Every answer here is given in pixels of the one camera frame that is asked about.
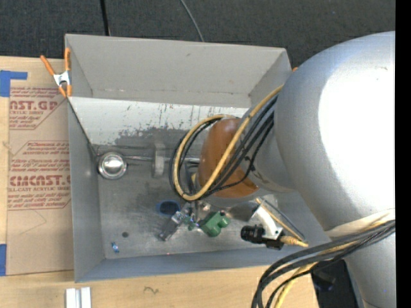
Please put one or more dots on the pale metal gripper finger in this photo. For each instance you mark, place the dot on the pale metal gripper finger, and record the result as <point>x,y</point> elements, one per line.
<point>169,228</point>

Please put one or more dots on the blue round thing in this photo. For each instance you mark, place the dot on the blue round thing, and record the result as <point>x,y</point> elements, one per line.
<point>160,208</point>

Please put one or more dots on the grey metal bin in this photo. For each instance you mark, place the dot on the grey metal bin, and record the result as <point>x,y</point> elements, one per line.
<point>138,210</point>

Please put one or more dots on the small blue thing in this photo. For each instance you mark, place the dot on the small blue thing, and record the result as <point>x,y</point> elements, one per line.
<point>115,247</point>

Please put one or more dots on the brown cardboard board, red print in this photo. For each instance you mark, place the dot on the brown cardboard board, red print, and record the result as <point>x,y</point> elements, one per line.
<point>35,229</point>

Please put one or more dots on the black cylinder on white bracket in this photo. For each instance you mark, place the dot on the black cylinder on white bracket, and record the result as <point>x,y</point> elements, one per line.
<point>255,233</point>

